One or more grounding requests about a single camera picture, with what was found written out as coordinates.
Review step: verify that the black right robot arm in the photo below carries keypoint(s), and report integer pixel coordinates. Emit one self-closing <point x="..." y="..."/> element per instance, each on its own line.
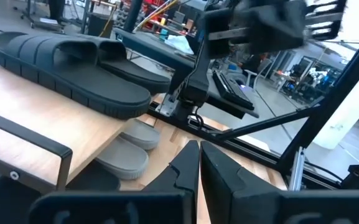
<point x="194" y="87"/>

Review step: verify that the black round pole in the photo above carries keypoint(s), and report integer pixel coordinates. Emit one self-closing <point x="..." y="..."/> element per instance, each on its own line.
<point x="132" y="15"/>

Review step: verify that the black bin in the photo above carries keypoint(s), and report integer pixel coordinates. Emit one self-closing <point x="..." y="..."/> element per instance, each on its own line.
<point x="99" y="26"/>

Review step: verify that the teal cup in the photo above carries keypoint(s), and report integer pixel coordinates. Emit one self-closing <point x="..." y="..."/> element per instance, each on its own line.
<point x="164" y="35"/>

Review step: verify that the white cloth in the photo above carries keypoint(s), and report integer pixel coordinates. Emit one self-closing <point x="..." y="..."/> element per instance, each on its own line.
<point x="179" y="43"/>

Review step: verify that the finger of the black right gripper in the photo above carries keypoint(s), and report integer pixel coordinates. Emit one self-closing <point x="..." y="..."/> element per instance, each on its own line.
<point x="289" y="29"/>
<point x="260" y="31"/>

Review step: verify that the wooden shelf with black frame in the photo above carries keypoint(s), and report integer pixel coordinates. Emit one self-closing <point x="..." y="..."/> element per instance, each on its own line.
<point x="42" y="112"/>

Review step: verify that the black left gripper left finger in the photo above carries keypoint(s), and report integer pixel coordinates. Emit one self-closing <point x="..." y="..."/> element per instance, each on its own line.
<point x="166" y="207"/>

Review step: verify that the grey side desk with keyboard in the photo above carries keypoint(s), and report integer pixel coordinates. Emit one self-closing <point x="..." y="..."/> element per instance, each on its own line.
<point x="226" y="107"/>

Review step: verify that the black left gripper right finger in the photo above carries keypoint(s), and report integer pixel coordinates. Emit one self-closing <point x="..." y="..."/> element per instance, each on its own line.
<point x="244" y="205"/>

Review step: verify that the black keyboard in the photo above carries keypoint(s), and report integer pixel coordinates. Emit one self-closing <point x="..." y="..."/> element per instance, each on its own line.
<point x="232" y="90"/>

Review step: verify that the grey rubber slide sandal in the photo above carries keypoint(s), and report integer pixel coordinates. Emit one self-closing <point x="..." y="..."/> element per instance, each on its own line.
<point x="142" y="133"/>
<point x="123" y="158"/>

